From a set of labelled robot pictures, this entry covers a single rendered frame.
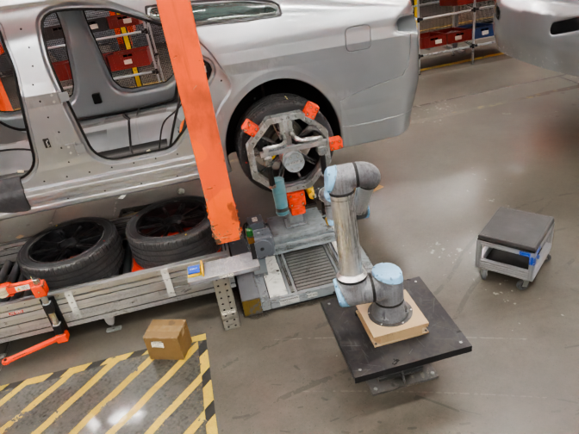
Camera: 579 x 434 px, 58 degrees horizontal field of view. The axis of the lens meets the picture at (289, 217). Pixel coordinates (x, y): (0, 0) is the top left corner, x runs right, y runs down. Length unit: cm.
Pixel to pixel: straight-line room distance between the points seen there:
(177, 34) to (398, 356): 192
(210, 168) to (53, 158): 110
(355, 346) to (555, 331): 119
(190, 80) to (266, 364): 163
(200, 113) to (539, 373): 224
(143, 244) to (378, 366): 173
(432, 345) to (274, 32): 204
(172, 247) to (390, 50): 191
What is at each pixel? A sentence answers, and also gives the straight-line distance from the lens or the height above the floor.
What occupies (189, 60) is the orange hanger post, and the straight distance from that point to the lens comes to 285.
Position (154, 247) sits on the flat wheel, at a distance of 351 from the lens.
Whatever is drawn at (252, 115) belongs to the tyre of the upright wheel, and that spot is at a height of 112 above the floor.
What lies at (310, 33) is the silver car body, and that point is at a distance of 345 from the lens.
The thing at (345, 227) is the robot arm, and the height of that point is 93.
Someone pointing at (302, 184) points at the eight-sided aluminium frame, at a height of 62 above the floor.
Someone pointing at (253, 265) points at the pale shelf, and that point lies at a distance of 313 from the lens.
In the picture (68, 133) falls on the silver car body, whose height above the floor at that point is 123.
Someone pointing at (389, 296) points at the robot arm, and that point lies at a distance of 266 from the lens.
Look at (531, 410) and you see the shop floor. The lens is 294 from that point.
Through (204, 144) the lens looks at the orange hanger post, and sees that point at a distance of 297.
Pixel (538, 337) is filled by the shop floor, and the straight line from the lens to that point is 330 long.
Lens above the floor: 222
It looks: 30 degrees down
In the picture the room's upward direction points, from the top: 9 degrees counter-clockwise
